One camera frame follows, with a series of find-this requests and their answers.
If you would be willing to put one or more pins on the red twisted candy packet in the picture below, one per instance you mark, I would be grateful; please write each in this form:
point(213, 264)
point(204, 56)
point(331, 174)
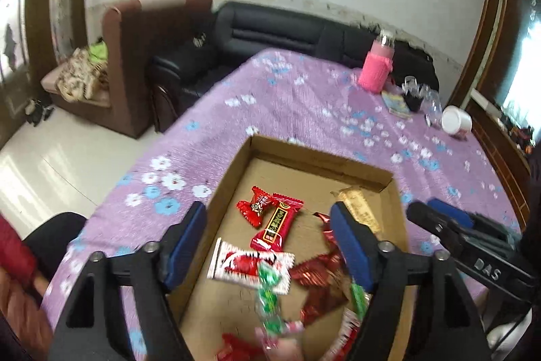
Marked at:
point(254, 210)

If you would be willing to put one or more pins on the white plastic jar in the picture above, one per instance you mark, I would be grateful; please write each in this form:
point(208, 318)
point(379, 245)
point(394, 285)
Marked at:
point(456, 122)

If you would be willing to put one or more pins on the purple floral tablecloth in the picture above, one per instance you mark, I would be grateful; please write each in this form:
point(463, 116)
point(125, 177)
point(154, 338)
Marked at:
point(301, 101)

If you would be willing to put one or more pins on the operator red sleeve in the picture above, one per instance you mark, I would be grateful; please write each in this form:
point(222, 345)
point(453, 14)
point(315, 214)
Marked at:
point(27, 267)

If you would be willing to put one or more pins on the black leather sofa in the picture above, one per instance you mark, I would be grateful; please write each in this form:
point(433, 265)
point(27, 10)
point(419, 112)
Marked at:
point(179, 75)

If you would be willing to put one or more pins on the shallow cardboard box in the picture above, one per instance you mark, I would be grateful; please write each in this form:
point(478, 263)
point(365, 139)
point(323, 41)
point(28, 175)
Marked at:
point(207, 308)

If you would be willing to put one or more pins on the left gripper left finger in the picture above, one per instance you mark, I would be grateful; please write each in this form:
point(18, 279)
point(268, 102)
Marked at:
point(93, 325)

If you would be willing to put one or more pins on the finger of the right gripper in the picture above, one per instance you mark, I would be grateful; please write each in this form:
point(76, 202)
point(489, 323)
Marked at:
point(460, 216)

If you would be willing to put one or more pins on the black small cup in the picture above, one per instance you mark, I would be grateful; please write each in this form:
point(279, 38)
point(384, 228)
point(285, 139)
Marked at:
point(412, 93)

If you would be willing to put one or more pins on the brown armchair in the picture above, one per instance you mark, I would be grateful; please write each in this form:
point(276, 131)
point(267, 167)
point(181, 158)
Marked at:
point(134, 31)

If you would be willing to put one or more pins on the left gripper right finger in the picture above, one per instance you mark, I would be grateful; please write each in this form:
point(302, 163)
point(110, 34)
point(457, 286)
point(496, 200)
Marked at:
point(445, 323)

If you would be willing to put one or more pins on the green cloth on chair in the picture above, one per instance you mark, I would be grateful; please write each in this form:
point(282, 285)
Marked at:
point(98, 52)

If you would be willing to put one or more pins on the yellow snack bar packet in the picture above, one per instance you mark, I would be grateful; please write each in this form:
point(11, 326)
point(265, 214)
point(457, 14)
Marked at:
point(357, 204)

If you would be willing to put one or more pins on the pink sleeved water bottle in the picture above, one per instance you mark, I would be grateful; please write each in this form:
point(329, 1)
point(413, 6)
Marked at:
point(378, 64)

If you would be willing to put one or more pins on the white red snack packet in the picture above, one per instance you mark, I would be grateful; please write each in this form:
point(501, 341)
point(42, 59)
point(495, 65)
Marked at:
point(348, 331)
point(235, 265)

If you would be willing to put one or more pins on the small colourful booklet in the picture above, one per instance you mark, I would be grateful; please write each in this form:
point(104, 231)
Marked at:
point(396, 105)

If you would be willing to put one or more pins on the pink snack packet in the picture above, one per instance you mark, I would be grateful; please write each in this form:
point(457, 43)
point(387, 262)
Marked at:
point(286, 346)

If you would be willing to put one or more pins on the wooden glass door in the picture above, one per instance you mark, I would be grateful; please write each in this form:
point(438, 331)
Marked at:
point(36, 36)

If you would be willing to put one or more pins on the dark red foil snack packet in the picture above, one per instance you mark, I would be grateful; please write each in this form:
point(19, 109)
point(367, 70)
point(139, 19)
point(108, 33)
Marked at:
point(323, 276)

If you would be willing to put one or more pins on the red snack packet gold seal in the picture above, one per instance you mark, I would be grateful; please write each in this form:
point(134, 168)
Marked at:
point(273, 236)

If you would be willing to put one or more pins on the patterned cloth on chair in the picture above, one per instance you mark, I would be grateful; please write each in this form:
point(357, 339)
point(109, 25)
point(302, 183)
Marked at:
point(80, 79)

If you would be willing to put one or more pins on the wooden cabinet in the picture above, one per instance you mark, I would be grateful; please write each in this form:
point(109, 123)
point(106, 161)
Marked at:
point(498, 88)

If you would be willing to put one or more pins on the green snack packet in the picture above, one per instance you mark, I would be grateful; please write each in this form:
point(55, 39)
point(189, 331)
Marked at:
point(267, 301)

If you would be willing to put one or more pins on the shoes on floor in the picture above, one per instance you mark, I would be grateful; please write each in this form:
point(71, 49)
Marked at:
point(37, 111)

